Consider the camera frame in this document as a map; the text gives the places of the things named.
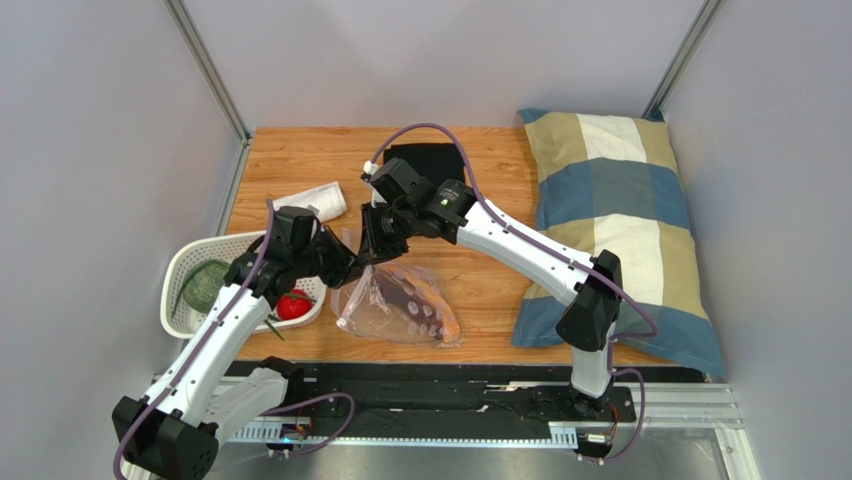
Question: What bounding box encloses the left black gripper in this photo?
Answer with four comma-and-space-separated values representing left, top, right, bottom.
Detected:
293, 226, 376, 290

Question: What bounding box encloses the clear zip top bag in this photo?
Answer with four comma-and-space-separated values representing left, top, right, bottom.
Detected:
330, 261, 464, 348

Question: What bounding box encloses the red fake apple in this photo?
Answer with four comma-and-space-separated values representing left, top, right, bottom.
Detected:
275, 289, 314, 321

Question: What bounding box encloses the orange fake carrot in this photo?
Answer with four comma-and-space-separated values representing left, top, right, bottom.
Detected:
374, 263, 462, 347

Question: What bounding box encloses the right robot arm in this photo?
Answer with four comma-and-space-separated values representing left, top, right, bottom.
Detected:
361, 158, 623, 402

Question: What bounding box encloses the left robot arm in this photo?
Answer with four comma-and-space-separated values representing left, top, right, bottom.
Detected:
112, 206, 355, 479

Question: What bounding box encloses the white rolled towel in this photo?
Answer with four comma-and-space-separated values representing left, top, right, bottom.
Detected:
272, 181, 347, 222

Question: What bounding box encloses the black folded cloth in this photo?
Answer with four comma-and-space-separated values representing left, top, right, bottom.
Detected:
383, 143, 466, 187

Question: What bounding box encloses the white perforated plastic basket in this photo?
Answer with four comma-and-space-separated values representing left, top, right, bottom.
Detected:
160, 231, 327, 340

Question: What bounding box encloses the plaid pillow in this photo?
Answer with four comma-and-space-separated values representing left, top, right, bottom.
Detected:
519, 108, 727, 378

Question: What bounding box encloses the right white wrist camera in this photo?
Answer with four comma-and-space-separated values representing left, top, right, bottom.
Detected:
361, 161, 379, 183

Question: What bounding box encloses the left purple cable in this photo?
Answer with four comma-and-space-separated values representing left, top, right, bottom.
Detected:
111, 198, 278, 480

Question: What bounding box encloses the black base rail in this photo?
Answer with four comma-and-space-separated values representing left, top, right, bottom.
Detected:
224, 363, 749, 465

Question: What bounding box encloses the left aluminium frame post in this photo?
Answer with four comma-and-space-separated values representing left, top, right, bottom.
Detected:
164, 0, 252, 146

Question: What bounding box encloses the aluminium frame post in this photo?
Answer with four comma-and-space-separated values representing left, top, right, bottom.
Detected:
642, 0, 726, 121
164, 0, 252, 146

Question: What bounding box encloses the right aluminium frame post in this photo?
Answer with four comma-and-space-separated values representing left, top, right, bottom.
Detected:
642, 0, 726, 121

